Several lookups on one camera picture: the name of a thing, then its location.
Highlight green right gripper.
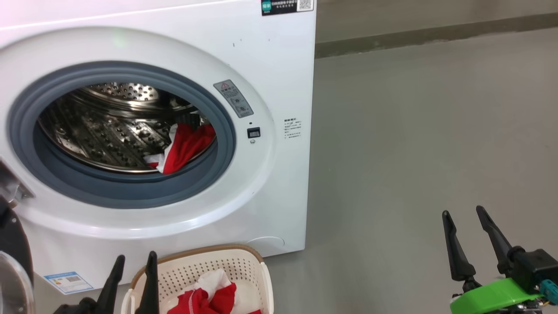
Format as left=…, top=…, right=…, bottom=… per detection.
left=442, top=206, right=545, bottom=314

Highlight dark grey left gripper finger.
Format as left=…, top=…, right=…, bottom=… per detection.
left=135, top=251, right=160, bottom=314
left=95, top=255, right=126, bottom=314

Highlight red and white garment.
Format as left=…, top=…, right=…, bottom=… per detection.
left=146, top=123, right=216, bottom=175
left=167, top=270, right=262, bottom=314

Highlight black glass washing machine door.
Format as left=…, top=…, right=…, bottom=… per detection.
left=0, top=196, right=35, bottom=314

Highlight grey rubber door gasket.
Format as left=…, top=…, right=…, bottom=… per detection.
left=7, top=61, right=237, bottom=209

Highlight cream perforated laundry basket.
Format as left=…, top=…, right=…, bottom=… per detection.
left=121, top=244, right=274, bottom=314

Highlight metal door hinge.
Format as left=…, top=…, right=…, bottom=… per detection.
left=0, top=159, right=34, bottom=205

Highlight white washing machine body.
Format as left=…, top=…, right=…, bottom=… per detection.
left=0, top=0, right=317, bottom=290

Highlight blue energy label sticker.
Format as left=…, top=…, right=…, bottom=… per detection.
left=44, top=271, right=94, bottom=295

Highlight stainless steel washer drum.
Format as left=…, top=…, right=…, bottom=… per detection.
left=37, top=82, right=216, bottom=174

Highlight grey warning sticker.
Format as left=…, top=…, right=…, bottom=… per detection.
left=214, top=80, right=254, bottom=118

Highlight black QR code sticker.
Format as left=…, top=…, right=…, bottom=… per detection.
left=262, top=0, right=314, bottom=16

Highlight right camera cable teal connector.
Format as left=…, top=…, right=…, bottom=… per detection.
left=540, top=280, right=558, bottom=305

